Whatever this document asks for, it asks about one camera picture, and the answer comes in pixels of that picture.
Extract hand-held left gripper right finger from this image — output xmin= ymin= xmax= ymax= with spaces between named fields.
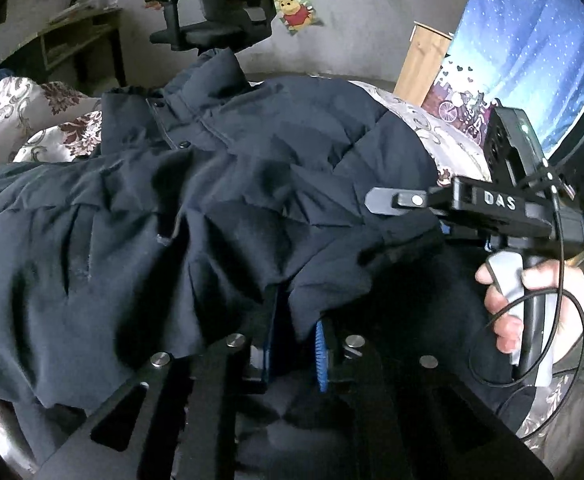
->
xmin=314 ymin=319 xmax=555 ymax=480

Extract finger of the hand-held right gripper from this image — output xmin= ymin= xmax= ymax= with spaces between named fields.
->
xmin=364 ymin=186 xmax=454 ymax=218

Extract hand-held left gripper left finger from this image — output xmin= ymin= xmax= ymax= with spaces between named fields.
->
xmin=34 ymin=285 xmax=280 ymax=480

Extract dark navy padded jacket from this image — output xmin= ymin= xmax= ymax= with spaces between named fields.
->
xmin=0 ymin=50 xmax=538 ymax=480

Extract person's right hand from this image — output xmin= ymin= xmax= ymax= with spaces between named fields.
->
xmin=474 ymin=258 xmax=584 ymax=366

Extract light wooden board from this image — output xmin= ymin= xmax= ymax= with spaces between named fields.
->
xmin=393 ymin=21 xmax=454 ymax=106

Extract blue printed curtain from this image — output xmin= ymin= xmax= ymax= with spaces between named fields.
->
xmin=422 ymin=0 xmax=584 ymax=161

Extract black office chair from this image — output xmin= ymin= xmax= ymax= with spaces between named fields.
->
xmin=149 ymin=0 xmax=293 ymax=56

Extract floral patterned bed blanket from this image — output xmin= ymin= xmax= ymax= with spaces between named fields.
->
xmin=0 ymin=75 xmax=584 ymax=480

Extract wooden desk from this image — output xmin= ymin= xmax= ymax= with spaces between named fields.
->
xmin=6 ymin=7 xmax=127 ymax=88

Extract white papers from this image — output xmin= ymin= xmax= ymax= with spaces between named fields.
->
xmin=46 ymin=0 xmax=122 ymax=23

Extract black cable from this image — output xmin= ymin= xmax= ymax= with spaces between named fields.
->
xmin=469 ymin=167 xmax=584 ymax=441

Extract yellow bear wall poster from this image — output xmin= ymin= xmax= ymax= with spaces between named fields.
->
xmin=273 ymin=0 xmax=323 ymax=35

